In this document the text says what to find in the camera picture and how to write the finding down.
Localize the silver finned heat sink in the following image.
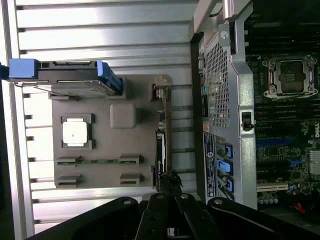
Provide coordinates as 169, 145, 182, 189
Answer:
309, 149, 320, 175

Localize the green motherboard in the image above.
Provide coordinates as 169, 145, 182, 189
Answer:
246, 14, 320, 209

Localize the open gray PC case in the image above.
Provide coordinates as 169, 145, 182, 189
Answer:
189, 0, 320, 216

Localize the gray parts rack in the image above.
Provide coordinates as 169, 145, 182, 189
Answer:
51, 74, 173, 190

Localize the white expansion slot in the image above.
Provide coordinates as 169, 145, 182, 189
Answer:
256, 183, 289, 193

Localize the blue data wire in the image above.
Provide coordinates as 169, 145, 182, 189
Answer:
289, 154, 308, 168

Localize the metal CPU socket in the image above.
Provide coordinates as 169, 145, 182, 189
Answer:
261, 54, 320, 99

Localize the black service label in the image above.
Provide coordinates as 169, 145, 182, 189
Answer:
203, 132, 216, 199

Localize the silver CPU chip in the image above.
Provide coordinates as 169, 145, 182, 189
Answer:
61, 121, 89, 148

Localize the hard disk in blue carrier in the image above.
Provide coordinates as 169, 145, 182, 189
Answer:
7, 58, 125, 98

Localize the black case latch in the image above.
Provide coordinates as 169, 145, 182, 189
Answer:
240, 111, 256, 132

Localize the gray case handle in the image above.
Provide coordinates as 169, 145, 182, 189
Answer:
221, 0, 254, 21

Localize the green RAM stick on rack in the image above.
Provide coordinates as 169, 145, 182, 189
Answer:
57, 159, 140, 166

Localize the coloured power wire bundle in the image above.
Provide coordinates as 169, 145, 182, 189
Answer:
289, 201, 308, 215

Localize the blue expansion slot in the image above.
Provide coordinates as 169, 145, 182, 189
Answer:
256, 138, 293, 147

